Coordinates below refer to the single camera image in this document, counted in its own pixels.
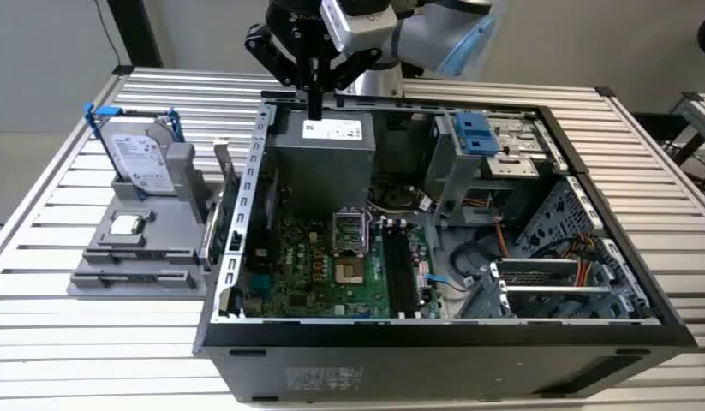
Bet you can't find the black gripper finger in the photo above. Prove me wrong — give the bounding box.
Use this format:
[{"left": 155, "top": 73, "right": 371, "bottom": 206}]
[
  {"left": 243, "top": 24, "right": 317, "bottom": 121},
  {"left": 314, "top": 48, "right": 383, "bottom": 121}
]

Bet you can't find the black RAM slot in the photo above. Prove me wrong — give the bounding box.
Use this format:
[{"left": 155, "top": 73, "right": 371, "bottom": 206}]
[
  {"left": 395, "top": 218, "right": 423, "bottom": 319},
  {"left": 382, "top": 218, "right": 409, "bottom": 319}
]

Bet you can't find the grey power supply unit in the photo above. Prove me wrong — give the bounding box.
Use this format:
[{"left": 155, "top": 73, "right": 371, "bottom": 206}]
[{"left": 266, "top": 109, "right": 379, "bottom": 215}]

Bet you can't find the blue plastic drive latch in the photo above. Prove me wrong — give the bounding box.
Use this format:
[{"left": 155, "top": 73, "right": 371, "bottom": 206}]
[{"left": 454, "top": 111, "right": 502, "bottom": 158}]

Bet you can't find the hard disk in blue carrier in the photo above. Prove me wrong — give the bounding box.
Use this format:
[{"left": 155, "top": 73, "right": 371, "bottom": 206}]
[{"left": 81, "top": 102, "right": 186, "bottom": 200}]

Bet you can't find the metal drive cage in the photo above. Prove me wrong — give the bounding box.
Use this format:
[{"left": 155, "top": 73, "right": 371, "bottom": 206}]
[{"left": 425, "top": 109, "right": 553, "bottom": 223}]

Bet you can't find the metal socket cover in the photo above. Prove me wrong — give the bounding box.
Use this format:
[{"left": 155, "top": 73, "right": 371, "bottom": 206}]
[{"left": 331, "top": 207, "right": 370, "bottom": 253}]

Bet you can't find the thin metal locking lever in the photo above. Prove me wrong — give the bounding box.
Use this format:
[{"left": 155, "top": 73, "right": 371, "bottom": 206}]
[{"left": 365, "top": 213, "right": 385, "bottom": 253}]

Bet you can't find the green graphics card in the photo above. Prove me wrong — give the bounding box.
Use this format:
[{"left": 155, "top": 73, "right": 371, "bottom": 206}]
[{"left": 200, "top": 136, "right": 242, "bottom": 273}]

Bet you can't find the grey parts rack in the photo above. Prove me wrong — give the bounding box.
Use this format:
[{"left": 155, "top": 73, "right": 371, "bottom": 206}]
[{"left": 68, "top": 143, "right": 227, "bottom": 299}]

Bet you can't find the silver CPU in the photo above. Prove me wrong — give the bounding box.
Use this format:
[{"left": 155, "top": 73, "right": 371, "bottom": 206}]
[{"left": 108, "top": 213, "right": 146, "bottom": 236}]

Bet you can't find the CPU socket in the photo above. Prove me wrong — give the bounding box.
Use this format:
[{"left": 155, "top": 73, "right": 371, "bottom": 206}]
[{"left": 331, "top": 252, "right": 369, "bottom": 286}]

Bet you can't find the green motherboard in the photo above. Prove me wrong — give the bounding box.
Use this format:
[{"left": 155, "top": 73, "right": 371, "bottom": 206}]
[{"left": 242, "top": 209, "right": 445, "bottom": 320}]

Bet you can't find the metal disk bay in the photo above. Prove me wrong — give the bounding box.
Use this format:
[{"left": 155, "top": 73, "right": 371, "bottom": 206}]
[{"left": 459, "top": 256, "right": 651, "bottom": 320}]

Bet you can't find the metal side table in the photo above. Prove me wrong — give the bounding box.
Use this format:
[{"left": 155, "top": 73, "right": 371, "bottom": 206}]
[{"left": 665, "top": 92, "right": 705, "bottom": 189}]

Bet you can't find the black open PC case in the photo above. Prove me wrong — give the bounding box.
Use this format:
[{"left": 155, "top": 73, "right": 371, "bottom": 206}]
[{"left": 191, "top": 89, "right": 700, "bottom": 403}]

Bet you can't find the black metal post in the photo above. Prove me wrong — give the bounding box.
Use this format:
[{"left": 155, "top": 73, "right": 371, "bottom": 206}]
[{"left": 106, "top": 0, "right": 164, "bottom": 69}]

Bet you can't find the CPU cooler with wires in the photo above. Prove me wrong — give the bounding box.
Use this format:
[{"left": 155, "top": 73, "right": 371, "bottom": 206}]
[{"left": 367, "top": 182, "right": 433, "bottom": 213}]

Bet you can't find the orange wire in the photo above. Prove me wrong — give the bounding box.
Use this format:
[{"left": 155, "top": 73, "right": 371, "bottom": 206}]
[{"left": 469, "top": 196, "right": 512, "bottom": 260}]

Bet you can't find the black looped cable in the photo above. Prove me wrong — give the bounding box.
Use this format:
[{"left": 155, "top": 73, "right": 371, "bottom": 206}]
[{"left": 447, "top": 241, "right": 502, "bottom": 283}]

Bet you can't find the coloured power wire bundle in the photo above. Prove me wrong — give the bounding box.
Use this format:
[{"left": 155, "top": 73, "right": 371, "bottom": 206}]
[{"left": 566, "top": 233, "right": 598, "bottom": 288}]

